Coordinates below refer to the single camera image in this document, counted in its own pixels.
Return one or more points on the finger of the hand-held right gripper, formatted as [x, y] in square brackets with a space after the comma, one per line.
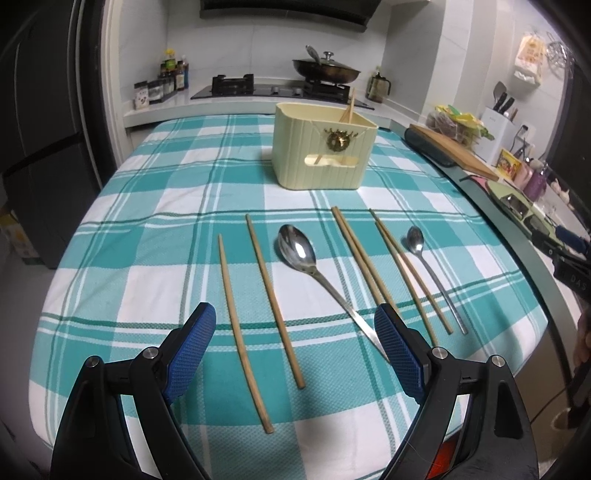
[547, 244]
[572, 237]

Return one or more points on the green label bottle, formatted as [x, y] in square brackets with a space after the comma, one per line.
[169, 74]

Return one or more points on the large steel spoon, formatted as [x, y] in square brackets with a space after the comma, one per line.
[295, 249]

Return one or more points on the glass wok lid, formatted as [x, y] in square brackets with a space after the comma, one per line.
[327, 60]

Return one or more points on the wooden chopstick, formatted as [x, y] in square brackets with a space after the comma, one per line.
[362, 251]
[406, 281]
[235, 332]
[411, 267]
[351, 108]
[353, 251]
[272, 300]

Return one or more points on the plastic bag of vegetables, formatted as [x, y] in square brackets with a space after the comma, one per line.
[450, 122]

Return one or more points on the purple bottle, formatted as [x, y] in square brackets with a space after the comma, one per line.
[536, 184]

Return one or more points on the black wok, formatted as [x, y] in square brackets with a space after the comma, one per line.
[328, 71]

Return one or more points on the range hood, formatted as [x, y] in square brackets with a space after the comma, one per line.
[286, 11]

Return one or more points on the dark tray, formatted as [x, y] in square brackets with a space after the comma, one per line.
[422, 144]

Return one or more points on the spice jar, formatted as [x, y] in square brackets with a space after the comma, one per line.
[155, 91]
[141, 96]

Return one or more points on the yellow packet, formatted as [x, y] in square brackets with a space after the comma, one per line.
[509, 165]

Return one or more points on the dark refrigerator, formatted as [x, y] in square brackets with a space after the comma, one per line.
[46, 138]

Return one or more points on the teal plaid tablecloth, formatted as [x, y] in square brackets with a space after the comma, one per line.
[138, 230]

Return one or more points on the hanging white bag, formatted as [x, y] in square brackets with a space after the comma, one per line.
[530, 57]

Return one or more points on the person's right hand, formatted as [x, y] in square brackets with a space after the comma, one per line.
[582, 339]

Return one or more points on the wooden cutting board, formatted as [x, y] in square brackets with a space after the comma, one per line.
[461, 154]

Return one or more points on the yellow cardboard box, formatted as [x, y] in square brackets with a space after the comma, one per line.
[18, 235]

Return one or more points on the black gas stove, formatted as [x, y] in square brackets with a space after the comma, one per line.
[258, 90]

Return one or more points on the pink cup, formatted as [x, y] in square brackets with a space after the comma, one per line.
[522, 176]

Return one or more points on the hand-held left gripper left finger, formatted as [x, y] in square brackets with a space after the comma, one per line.
[194, 344]

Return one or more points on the white knife block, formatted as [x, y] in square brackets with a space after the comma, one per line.
[494, 134]

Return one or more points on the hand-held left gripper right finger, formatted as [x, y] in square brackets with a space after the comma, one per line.
[397, 344]

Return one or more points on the dark sauce bottle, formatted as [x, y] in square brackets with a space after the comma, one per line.
[181, 76]

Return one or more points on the small steel spoon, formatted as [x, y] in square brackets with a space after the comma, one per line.
[415, 240]

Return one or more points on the cream utensil holder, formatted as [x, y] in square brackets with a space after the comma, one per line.
[295, 138]

